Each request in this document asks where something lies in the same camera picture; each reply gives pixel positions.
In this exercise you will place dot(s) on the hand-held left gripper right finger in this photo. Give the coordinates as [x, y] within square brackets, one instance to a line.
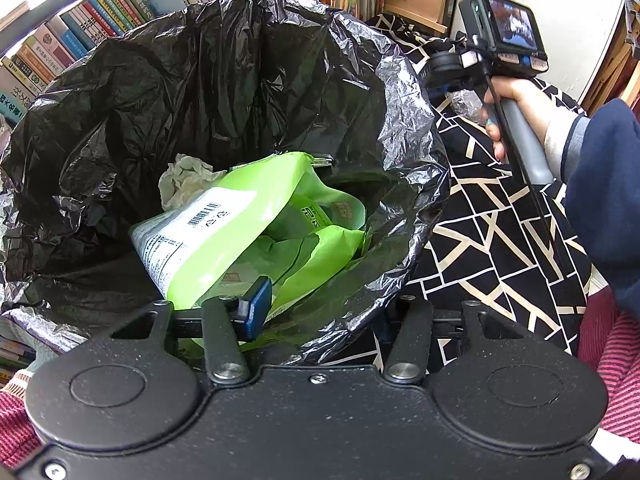
[412, 332]

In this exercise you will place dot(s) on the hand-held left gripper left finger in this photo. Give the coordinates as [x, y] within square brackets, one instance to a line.
[257, 307]

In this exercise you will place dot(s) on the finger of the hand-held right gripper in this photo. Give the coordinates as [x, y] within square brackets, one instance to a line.
[440, 92]

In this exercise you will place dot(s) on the clear plastic bag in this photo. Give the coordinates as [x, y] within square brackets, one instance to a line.
[467, 107]

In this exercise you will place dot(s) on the green snack bag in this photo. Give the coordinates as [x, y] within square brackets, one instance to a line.
[260, 195]

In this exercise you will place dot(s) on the white tissue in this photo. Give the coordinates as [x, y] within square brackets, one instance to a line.
[185, 180]

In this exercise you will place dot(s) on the black trash bag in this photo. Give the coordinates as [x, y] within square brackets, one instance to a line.
[175, 85]

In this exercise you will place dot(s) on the person's right forearm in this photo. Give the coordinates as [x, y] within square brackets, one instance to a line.
[605, 185]

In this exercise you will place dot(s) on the person's right hand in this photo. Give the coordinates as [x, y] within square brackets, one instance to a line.
[527, 92]

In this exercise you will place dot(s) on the black white patterned cloth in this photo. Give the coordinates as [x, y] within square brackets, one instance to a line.
[490, 240]

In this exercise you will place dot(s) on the leaning wooden frames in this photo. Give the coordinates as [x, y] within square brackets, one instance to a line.
[612, 75]

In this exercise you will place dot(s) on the red striped clothing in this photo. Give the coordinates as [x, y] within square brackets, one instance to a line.
[615, 370]

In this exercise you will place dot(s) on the row of books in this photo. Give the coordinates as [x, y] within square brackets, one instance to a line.
[90, 20]

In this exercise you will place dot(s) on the grey window frame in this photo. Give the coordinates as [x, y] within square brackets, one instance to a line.
[60, 5]

